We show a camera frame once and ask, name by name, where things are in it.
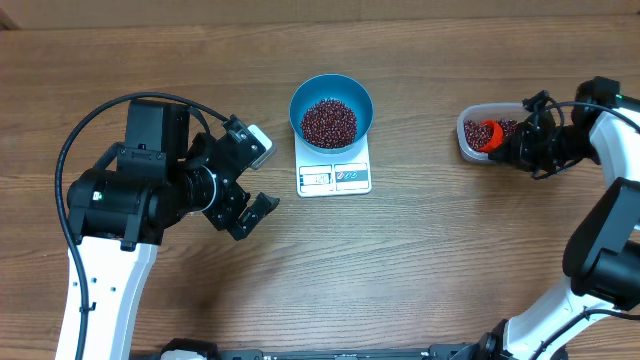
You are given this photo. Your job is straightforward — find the red scoop blue handle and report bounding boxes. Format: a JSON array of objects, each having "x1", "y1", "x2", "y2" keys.
[{"x1": 476, "y1": 120, "x2": 504, "y2": 153}]

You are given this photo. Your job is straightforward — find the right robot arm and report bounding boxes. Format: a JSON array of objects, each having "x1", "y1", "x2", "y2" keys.
[{"x1": 455, "y1": 76, "x2": 639, "y2": 359}]

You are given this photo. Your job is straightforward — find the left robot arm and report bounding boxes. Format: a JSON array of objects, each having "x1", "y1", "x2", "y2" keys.
[{"x1": 55, "y1": 125, "x2": 279, "y2": 359}]

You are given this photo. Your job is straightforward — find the white digital kitchen scale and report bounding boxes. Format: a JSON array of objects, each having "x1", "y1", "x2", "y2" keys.
[{"x1": 295, "y1": 135, "x2": 372, "y2": 198}]

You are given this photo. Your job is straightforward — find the red beans in bowl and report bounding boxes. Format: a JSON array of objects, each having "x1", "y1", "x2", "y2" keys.
[{"x1": 300, "y1": 99, "x2": 358, "y2": 149}]

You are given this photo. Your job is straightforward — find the blue metal bowl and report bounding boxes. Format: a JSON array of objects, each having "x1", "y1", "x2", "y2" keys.
[{"x1": 289, "y1": 74, "x2": 374, "y2": 153}]

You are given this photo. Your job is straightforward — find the clear plastic container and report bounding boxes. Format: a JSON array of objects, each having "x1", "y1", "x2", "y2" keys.
[{"x1": 456, "y1": 102, "x2": 529, "y2": 165}]

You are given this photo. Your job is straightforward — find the red beans pile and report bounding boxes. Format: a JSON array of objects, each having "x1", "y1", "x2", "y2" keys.
[{"x1": 463, "y1": 119, "x2": 518, "y2": 152}]

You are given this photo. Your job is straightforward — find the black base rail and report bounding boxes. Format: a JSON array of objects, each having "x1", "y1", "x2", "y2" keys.
[{"x1": 129, "y1": 335, "x2": 496, "y2": 360}]

